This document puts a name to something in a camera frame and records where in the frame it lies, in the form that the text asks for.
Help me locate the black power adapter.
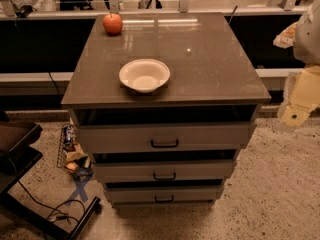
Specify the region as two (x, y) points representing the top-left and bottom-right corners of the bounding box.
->
(16, 5), (34, 18)

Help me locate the red apple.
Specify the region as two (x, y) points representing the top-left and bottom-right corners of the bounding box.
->
(102, 14), (123, 35)

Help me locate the black floor cable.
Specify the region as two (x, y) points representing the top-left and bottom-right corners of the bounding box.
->
(13, 180), (87, 225)

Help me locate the wire basket with snacks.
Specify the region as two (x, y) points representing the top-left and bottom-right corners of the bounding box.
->
(57, 123), (93, 180)

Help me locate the white paper bowl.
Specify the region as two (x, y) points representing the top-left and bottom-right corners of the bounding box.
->
(119, 59), (171, 93)

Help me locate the grey drawer cabinet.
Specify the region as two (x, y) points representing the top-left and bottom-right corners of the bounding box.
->
(62, 13), (270, 192)

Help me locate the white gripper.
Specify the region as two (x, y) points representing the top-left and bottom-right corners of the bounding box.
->
(273, 23), (320, 128)

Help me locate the bottom drawer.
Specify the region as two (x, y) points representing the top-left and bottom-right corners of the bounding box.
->
(105, 186), (223, 205)

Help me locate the black cart stand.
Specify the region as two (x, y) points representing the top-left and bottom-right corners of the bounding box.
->
(0, 111), (101, 240)

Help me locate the drawer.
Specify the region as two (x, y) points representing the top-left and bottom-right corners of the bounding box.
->
(94, 160), (234, 183)
(76, 123), (256, 154)
(105, 186), (223, 205)

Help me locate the blue tape cross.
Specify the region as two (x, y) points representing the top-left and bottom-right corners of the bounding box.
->
(68, 176), (91, 203)

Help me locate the top drawer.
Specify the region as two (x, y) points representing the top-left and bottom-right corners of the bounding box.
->
(76, 123), (256, 154)

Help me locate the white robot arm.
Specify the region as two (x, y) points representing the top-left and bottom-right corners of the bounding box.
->
(273, 0), (320, 128)

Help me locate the middle drawer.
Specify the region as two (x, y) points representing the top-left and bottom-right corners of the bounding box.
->
(94, 160), (234, 183)

